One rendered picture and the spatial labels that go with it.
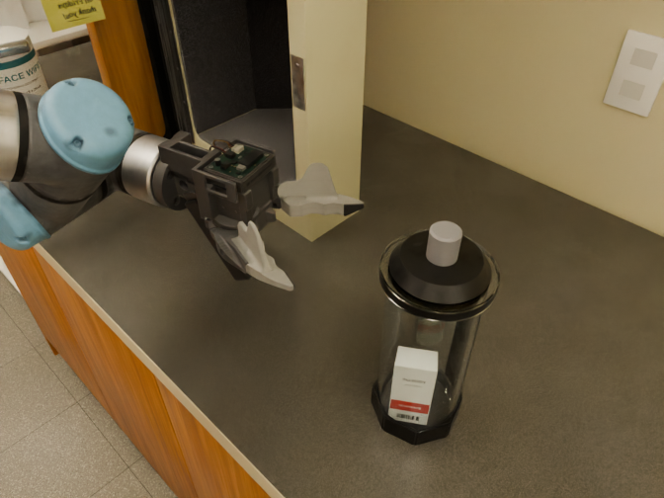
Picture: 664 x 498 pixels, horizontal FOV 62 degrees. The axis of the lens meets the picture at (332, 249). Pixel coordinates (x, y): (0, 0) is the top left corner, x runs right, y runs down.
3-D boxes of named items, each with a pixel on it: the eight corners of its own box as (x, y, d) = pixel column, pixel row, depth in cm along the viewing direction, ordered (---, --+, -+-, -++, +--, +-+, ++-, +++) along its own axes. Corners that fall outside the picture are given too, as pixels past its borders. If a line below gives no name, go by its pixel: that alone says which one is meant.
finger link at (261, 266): (259, 260, 47) (223, 202, 53) (264, 307, 51) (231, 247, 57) (292, 249, 48) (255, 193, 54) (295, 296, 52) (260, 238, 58)
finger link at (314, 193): (365, 170, 57) (275, 174, 56) (363, 215, 61) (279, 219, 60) (362, 153, 59) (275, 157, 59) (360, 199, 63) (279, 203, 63)
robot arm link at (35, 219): (-23, 162, 49) (75, 112, 56) (-41, 208, 57) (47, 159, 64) (41, 230, 51) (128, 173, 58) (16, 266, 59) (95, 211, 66)
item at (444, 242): (499, 271, 53) (515, 216, 49) (466, 336, 47) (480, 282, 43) (411, 239, 56) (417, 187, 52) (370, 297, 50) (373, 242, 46)
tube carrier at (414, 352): (475, 384, 66) (514, 251, 52) (443, 459, 59) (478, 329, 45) (392, 349, 70) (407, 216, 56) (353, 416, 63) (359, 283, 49)
